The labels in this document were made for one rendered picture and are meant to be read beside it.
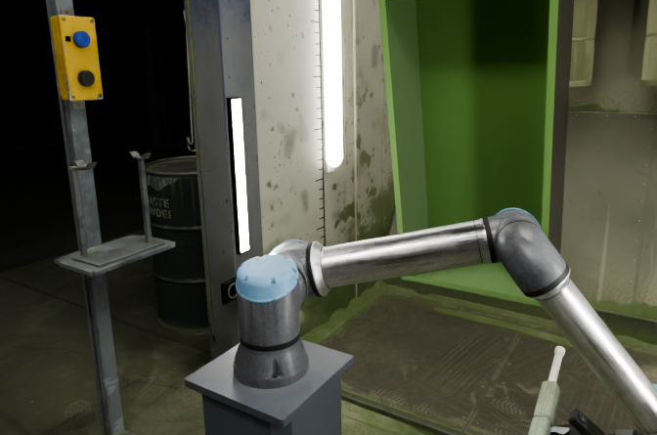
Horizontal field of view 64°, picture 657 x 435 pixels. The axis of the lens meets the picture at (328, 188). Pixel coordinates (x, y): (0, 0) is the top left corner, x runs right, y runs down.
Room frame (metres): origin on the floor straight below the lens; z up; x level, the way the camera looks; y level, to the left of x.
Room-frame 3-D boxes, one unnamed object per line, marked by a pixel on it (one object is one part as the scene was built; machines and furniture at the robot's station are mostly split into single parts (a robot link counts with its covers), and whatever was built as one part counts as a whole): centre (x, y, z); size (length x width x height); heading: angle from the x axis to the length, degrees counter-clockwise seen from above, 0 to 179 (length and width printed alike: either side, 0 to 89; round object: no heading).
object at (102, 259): (1.69, 0.70, 0.95); 0.26 x 0.15 x 0.32; 147
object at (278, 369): (1.21, 0.15, 0.69); 0.19 x 0.19 x 0.10
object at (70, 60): (1.74, 0.79, 1.42); 0.12 x 0.06 x 0.26; 147
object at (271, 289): (1.22, 0.15, 0.83); 0.17 x 0.15 x 0.18; 168
